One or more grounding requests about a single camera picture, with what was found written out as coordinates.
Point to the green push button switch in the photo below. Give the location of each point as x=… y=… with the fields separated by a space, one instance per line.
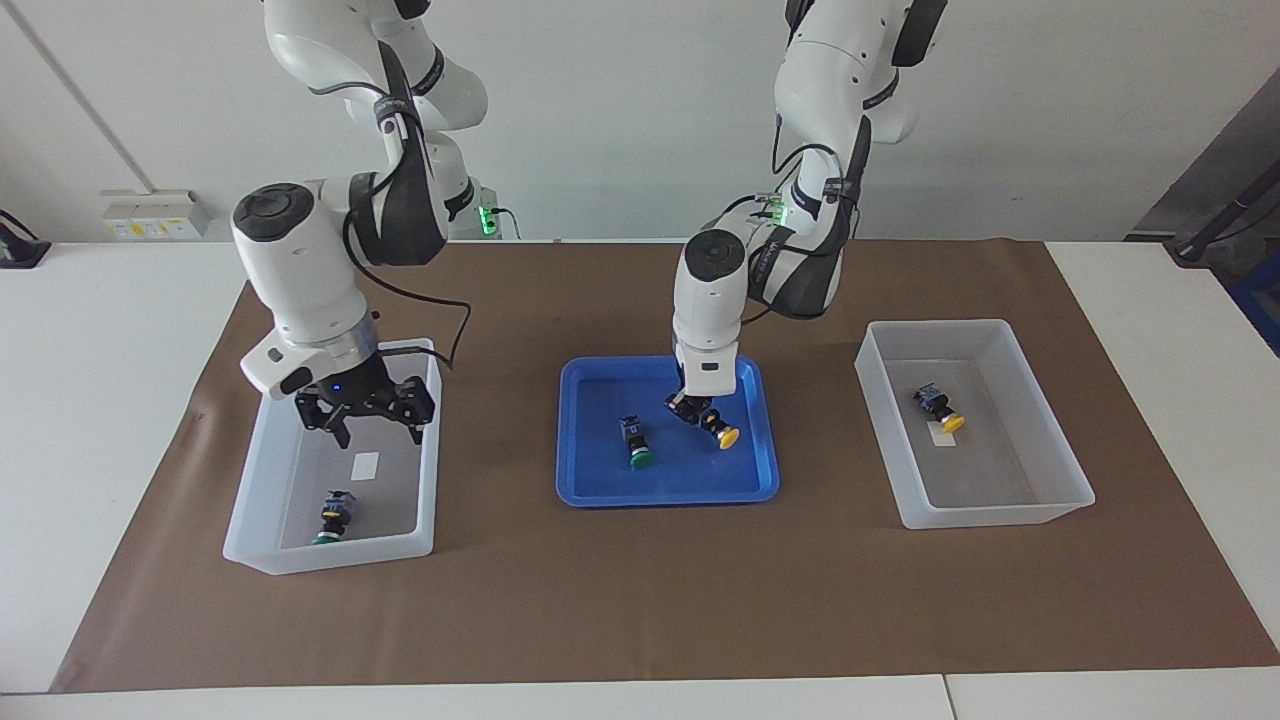
x=337 y=510
x=634 y=438

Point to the dark grey panel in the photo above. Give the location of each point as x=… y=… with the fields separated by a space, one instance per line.
x=1200 y=170

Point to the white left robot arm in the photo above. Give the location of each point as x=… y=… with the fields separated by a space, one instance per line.
x=710 y=300

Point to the white translucent plastic box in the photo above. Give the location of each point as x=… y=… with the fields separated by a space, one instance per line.
x=1000 y=480
x=380 y=510

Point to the white wall socket box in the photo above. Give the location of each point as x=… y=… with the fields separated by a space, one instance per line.
x=155 y=215

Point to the blue plastic tray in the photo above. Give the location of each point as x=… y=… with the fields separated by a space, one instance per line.
x=600 y=470

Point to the black stand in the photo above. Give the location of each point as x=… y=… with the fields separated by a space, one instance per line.
x=1220 y=225

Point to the brown paper table mat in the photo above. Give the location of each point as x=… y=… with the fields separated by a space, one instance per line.
x=650 y=600

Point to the black desk object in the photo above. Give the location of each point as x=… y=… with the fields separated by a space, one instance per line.
x=20 y=250

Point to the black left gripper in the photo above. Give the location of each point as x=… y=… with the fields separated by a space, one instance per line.
x=697 y=396

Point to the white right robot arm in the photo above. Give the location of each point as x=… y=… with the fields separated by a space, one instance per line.
x=300 y=270

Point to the yellow push button switch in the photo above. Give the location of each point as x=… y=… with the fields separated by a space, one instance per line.
x=935 y=400
x=729 y=438

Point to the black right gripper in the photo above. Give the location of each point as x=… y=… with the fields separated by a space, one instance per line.
x=355 y=392

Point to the blue crate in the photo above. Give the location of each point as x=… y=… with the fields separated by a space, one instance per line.
x=1260 y=310

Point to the white paper label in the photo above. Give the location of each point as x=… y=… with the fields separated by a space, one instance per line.
x=940 y=433
x=366 y=465

